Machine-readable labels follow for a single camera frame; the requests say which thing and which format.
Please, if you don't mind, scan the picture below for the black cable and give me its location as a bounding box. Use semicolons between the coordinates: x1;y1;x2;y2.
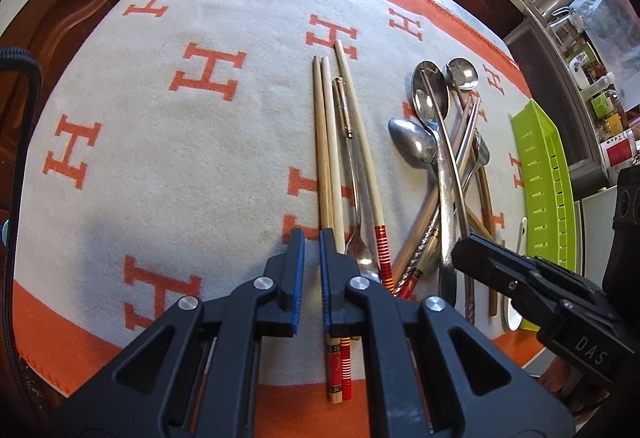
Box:
0;46;43;399

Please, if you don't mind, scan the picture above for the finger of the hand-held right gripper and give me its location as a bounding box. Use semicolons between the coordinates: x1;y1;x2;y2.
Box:
452;234;633;384

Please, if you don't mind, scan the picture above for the wooden chopstick patterned red end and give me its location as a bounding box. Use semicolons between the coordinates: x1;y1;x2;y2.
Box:
392;228;443;299
312;56;343;405

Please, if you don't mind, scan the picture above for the red label jar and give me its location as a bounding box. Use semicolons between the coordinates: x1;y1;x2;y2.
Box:
600;130;638;171

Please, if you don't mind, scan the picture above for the white ceramic spoon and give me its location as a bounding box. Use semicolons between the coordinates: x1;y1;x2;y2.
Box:
500;217;529;333

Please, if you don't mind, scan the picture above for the brown wooden chopstick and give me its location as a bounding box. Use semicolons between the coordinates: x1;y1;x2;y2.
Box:
477;163;499;317
465;215;496;243

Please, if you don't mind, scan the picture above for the glass jar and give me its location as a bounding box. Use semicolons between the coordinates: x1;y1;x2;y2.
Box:
550;8;586;51

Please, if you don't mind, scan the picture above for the metal soup spoon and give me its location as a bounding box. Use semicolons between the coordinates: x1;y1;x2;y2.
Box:
444;58;482;143

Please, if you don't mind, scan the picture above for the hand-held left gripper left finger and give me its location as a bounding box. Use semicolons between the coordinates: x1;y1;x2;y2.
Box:
47;228;306;438

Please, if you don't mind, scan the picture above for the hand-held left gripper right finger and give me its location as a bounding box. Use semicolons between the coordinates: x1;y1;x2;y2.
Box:
320;228;576;438

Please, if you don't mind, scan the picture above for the wooden chopstick red striped end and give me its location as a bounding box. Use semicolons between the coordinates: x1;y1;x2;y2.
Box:
321;56;353;401
334;39;396;291

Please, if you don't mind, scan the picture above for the translucent plastic sheet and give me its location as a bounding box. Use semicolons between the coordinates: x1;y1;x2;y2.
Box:
570;0;640;108

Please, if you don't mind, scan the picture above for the green plastic tray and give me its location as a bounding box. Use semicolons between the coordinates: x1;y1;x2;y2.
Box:
510;98;577;333

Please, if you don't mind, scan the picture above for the orange white printed blanket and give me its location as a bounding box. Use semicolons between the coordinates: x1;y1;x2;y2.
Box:
12;0;583;438

